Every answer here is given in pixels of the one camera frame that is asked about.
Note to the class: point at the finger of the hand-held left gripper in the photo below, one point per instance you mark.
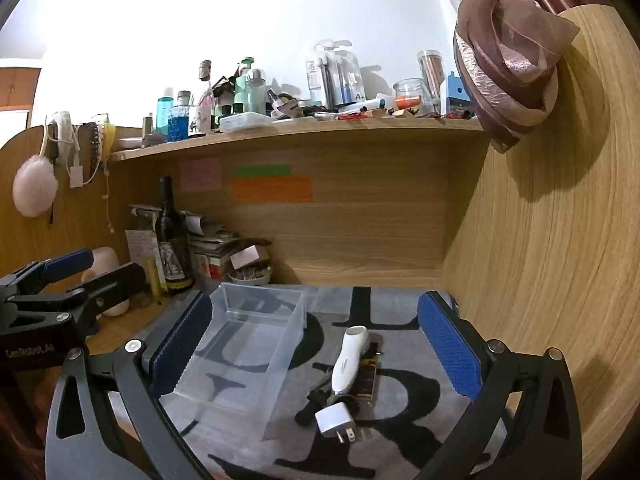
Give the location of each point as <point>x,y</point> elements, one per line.
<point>117,282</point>
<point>65,263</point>

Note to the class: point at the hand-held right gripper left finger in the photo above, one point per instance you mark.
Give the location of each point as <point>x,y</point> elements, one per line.
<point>184,345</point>

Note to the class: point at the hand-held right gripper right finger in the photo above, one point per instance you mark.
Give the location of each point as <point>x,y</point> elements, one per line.
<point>450,345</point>

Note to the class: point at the clear plastic storage box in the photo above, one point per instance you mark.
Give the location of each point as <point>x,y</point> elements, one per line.
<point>240,375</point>

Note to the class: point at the white handheld electric device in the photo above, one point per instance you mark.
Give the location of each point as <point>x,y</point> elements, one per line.
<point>347,360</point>

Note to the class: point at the white plug adapter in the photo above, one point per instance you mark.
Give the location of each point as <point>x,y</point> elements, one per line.
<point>332,417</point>

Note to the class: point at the pale pink cylinder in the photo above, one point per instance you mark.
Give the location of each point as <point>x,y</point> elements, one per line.
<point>107,270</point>

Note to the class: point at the white paper note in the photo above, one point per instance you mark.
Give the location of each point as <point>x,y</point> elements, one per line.
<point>140,252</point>

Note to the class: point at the dark wine bottle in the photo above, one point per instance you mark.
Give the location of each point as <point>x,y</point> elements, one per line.
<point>172,247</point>

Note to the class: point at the red box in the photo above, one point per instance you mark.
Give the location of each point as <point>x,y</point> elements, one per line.
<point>207,267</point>

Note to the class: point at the white paper tag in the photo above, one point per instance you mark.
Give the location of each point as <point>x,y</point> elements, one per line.
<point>76,176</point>

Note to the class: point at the white bowl of clips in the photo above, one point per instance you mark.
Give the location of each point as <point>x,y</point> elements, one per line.
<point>250,276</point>

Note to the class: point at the rolled paper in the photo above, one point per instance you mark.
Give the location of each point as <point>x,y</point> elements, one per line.
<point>192,222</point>

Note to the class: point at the stack of books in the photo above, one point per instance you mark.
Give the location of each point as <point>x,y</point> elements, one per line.
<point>215,247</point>

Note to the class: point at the small white box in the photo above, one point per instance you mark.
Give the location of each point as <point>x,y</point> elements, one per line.
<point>249,256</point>

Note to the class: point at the pink sticky note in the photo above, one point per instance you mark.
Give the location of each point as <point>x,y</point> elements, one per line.
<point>200,174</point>

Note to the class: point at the white dish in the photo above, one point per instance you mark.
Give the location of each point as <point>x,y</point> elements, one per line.
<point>131,142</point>

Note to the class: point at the grey mat with black letters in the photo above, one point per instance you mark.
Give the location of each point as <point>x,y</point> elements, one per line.
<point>285,455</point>

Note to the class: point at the blue textured glass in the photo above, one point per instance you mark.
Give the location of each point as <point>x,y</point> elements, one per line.
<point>178,125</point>

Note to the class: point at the tall blue liquid bottle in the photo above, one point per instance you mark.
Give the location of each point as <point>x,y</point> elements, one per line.
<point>164,115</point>

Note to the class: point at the orange sticky note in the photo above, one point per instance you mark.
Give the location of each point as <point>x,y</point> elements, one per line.
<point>272,190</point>

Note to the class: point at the green sticky note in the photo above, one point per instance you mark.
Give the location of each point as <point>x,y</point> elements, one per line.
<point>261,171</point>

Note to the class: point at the clear lidded plastic case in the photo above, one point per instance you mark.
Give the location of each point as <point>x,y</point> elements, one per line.
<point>245,122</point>

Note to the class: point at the mint green bottle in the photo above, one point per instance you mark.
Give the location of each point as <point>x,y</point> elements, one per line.
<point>244,90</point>

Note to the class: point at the clear bottle silver cap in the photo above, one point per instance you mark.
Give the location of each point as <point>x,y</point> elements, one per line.
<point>256,95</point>

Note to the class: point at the wooden shelf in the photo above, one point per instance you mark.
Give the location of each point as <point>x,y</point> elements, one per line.
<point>300,135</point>

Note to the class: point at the blue box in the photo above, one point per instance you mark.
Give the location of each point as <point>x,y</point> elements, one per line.
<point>456,95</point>

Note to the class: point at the glass jar orange label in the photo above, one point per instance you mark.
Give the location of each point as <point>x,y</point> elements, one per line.
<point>409,95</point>

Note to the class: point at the white tube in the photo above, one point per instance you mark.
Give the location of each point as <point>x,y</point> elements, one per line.
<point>367,104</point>

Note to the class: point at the tall clear jar of sticks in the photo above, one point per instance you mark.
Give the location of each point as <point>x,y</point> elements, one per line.
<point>431,77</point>

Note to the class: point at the packaged toothbrush set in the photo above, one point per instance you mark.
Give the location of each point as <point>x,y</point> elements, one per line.
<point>335,77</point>

